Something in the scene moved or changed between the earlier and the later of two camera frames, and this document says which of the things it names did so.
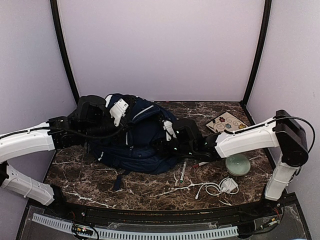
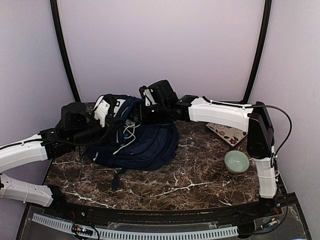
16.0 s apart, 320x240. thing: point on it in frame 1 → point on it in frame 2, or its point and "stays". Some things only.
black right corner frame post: [258, 52] stays
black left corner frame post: [63, 48] stays
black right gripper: [163, 149] → [144, 117]
